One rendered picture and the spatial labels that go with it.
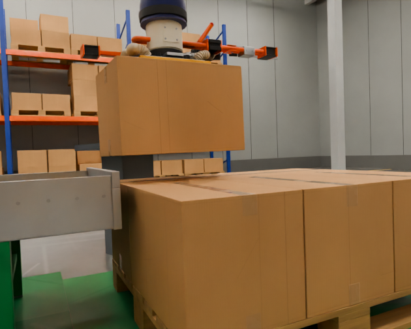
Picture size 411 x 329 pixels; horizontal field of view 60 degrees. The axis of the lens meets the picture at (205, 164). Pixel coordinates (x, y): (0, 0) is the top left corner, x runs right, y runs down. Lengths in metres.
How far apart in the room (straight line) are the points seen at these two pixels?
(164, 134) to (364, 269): 0.91
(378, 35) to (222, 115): 11.39
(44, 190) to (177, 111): 0.63
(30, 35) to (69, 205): 7.97
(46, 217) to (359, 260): 1.05
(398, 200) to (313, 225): 0.40
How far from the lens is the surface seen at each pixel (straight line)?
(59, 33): 9.22
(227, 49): 1.93
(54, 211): 1.31
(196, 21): 11.90
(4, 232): 1.33
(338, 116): 4.66
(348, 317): 1.36
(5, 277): 1.36
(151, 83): 1.55
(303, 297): 1.20
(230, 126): 1.69
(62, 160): 8.77
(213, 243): 0.98
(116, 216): 1.34
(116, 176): 1.33
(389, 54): 12.53
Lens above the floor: 0.66
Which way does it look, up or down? 2 degrees down
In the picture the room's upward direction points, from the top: 2 degrees counter-clockwise
